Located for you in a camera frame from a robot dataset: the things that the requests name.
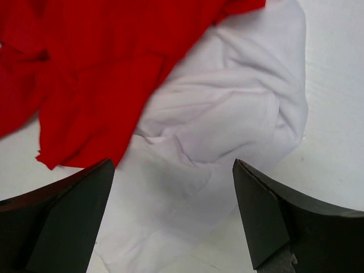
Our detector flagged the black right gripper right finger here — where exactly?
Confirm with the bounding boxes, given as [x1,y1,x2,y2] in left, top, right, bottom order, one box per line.
[233,159,363,272]

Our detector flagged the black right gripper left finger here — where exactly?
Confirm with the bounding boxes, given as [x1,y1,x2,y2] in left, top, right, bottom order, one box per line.
[1,159,114,273]

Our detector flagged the white t-shirt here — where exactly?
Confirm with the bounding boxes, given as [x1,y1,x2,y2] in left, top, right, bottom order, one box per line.
[94,1,308,272]

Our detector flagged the red t-shirt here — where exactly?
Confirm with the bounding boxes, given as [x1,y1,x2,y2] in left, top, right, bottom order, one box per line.
[1,0,266,169]

